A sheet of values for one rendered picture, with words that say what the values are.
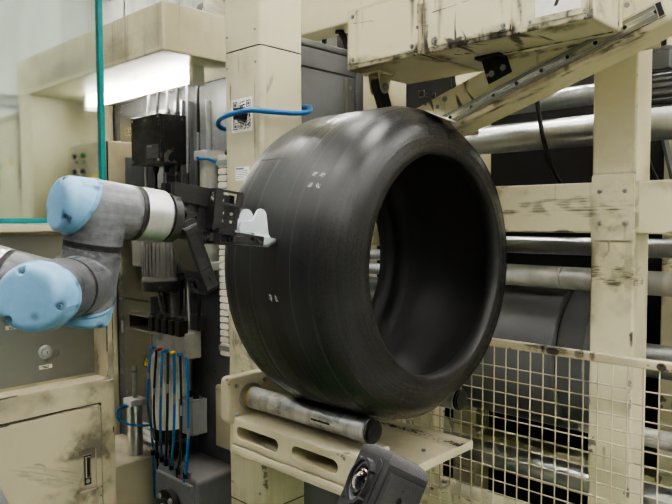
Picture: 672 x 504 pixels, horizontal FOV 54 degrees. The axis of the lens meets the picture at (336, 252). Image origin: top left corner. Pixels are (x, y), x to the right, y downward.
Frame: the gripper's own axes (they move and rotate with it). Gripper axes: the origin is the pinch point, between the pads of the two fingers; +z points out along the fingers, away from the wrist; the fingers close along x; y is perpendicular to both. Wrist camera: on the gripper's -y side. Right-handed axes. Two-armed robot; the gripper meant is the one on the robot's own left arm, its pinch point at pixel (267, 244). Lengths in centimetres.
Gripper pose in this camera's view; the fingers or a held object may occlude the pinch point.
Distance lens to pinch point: 108.8
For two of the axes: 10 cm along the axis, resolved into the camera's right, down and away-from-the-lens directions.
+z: 6.8, 0.8, 7.3
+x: -7.3, -0.4, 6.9
